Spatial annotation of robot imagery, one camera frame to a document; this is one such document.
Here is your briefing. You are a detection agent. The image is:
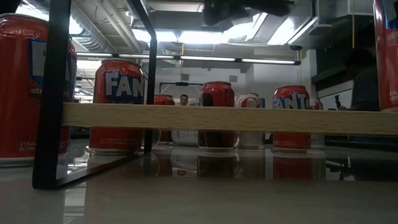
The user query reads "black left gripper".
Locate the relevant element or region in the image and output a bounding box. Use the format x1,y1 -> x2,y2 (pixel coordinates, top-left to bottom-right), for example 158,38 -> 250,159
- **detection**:
202,0 -> 296,27

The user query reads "red Fanta can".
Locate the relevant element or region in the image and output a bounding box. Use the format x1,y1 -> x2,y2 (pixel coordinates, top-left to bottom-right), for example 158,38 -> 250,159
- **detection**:
272,85 -> 312,153
0,13 -> 78,167
373,0 -> 398,112
88,58 -> 146,156

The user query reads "red Coca-Cola Zero can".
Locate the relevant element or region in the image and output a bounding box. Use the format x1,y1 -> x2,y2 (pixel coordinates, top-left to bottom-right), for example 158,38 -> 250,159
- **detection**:
198,81 -> 241,152

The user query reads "red soda can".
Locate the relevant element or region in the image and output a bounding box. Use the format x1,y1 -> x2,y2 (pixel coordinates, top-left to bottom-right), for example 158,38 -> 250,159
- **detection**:
154,94 -> 176,144

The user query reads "bright ceiling light panel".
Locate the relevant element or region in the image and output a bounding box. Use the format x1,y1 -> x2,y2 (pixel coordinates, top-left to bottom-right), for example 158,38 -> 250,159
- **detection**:
132,28 -> 282,45

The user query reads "person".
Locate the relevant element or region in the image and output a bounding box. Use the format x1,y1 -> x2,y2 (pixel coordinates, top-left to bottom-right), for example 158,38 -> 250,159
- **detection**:
178,93 -> 191,107
344,48 -> 382,112

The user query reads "long ceiling light strip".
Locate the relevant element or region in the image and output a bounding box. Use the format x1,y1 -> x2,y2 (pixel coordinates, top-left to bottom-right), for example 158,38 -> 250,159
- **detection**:
76,52 -> 302,66

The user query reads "silver rectangular air duct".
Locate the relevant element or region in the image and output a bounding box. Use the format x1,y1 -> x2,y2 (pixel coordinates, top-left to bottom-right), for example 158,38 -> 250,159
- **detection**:
231,12 -> 320,46

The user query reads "wooden shelf with black frame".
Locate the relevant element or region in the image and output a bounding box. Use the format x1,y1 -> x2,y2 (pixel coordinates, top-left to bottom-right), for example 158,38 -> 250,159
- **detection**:
32,0 -> 398,190

